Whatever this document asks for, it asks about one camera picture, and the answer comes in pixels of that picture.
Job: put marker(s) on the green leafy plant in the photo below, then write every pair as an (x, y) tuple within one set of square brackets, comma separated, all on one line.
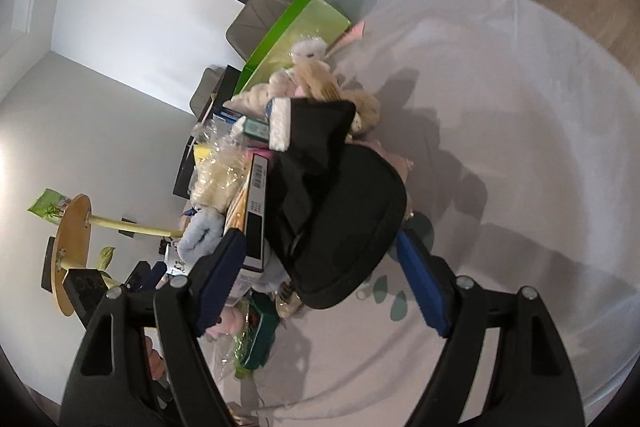
[(106, 254)]

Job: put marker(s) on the grey fluffy plush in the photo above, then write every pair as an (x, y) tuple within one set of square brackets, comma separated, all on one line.
[(200, 232)]

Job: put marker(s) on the green printed card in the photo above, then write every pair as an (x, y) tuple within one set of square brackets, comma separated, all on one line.
[(47, 207)]

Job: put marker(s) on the person's left hand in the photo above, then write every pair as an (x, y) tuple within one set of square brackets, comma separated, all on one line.
[(155, 362)]

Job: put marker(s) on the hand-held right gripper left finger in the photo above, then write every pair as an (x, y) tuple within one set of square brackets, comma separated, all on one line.
[(220, 282)]

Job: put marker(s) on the round wooden stand yellow legs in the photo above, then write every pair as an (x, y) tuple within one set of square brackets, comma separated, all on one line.
[(72, 232)]

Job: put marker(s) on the white fluffy plush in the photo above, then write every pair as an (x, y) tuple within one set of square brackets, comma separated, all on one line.
[(310, 49)]

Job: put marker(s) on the white foam block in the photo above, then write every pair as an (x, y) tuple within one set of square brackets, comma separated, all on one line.
[(280, 127)]

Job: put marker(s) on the white orange carton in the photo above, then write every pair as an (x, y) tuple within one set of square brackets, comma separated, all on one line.
[(257, 207)]

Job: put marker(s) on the pink card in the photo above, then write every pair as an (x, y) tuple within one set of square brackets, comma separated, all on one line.
[(352, 34)]

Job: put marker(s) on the dark flat box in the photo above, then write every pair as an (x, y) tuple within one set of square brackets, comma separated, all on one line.
[(48, 264)]

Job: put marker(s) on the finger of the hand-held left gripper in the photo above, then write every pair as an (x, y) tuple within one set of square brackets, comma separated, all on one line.
[(136, 277), (157, 271)]

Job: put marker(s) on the teal box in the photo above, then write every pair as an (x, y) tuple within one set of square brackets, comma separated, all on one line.
[(262, 332)]

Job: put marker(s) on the grey dining chair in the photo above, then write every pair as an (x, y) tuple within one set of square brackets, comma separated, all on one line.
[(202, 92), (250, 27)]

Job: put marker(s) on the beige plush toy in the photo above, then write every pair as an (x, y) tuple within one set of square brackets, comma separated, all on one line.
[(320, 77)]

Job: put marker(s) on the small pink plush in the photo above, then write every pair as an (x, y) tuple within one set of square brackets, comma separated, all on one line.
[(230, 322)]

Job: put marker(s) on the clear bag yellow contents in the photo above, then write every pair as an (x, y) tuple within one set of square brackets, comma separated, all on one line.
[(215, 177)]

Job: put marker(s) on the black bag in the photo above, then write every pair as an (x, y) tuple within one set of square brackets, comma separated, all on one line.
[(340, 217)]

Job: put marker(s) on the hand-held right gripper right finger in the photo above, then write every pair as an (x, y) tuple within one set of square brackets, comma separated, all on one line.
[(422, 287)]

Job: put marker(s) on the green cardboard box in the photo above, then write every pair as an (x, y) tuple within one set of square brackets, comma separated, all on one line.
[(300, 32)]

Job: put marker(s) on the black cardboard box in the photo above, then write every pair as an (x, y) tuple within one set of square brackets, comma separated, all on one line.
[(182, 167)]

